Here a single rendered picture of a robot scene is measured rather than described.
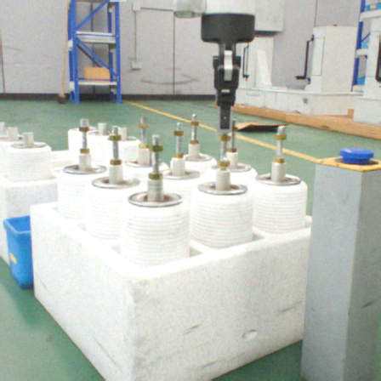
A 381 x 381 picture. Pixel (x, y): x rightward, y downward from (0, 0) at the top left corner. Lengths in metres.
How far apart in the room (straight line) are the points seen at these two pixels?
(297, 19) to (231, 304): 7.74
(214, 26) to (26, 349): 0.55
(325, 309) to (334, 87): 3.68
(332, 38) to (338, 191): 3.66
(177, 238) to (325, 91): 3.67
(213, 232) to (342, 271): 0.18
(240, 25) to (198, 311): 0.38
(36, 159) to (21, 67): 5.98
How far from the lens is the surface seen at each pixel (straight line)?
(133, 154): 1.20
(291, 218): 0.77
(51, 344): 0.83
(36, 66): 7.07
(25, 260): 0.98
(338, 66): 4.29
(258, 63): 5.42
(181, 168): 0.80
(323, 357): 0.71
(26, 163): 1.11
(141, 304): 0.59
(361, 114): 3.68
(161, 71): 7.35
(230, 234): 0.69
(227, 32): 0.66
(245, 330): 0.73
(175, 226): 0.62
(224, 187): 0.71
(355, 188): 0.61
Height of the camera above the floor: 0.42
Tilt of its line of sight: 13 degrees down
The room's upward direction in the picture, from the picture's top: 1 degrees clockwise
